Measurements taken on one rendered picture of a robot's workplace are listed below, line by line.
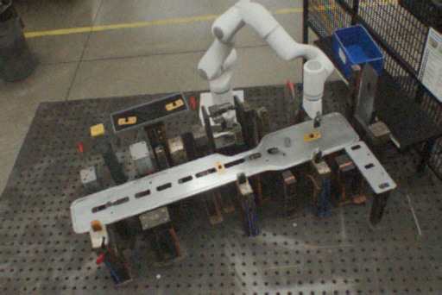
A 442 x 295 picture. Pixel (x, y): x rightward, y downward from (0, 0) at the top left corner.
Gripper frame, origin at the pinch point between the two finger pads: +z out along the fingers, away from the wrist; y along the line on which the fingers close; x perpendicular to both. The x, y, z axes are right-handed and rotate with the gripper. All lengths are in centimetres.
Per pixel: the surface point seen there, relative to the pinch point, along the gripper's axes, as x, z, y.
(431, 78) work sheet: 54, -10, 8
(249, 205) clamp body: -40.6, 16.9, 22.1
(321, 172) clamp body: -7.3, 7.5, 24.5
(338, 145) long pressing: 8.9, 11.9, 10.2
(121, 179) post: -95, 32, -30
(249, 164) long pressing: -33.6, 11.8, 3.7
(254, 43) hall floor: 45, 113, -211
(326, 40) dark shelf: 39, 9, -61
